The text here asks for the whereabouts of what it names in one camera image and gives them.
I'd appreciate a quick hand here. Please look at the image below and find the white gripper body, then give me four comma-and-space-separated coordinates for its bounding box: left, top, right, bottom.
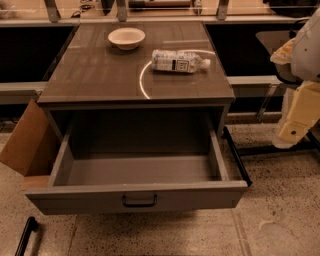
270, 39, 302, 84

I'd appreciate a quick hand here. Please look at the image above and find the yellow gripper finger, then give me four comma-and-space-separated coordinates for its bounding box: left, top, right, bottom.
272, 88, 294, 149
279, 81, 320, 145

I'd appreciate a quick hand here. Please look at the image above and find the plastic bottle with label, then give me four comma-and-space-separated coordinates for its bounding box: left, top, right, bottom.
151, 49, 211, 73

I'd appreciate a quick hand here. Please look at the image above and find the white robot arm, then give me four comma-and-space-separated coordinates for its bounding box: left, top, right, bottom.
270, 8, 320, 149

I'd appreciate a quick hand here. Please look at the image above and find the grey cabinet with glossy top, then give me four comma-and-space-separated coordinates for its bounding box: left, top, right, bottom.
38, 22, 234, 139

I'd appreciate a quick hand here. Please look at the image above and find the open grey top drawer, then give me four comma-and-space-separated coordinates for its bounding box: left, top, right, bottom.
26, 111, 248, 214

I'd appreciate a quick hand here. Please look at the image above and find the dark office chair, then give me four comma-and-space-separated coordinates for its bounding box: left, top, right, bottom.
255, 29, 303, 84

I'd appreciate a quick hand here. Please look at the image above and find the white bowl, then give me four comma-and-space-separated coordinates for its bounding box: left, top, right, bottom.
108, 28, 145, 51

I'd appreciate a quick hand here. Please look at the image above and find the black side rail bar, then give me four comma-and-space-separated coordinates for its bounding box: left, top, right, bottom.
223, 126, 253, 187

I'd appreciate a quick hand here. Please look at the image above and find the black drawer handle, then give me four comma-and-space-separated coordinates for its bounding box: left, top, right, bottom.
122, 195, 158, 208

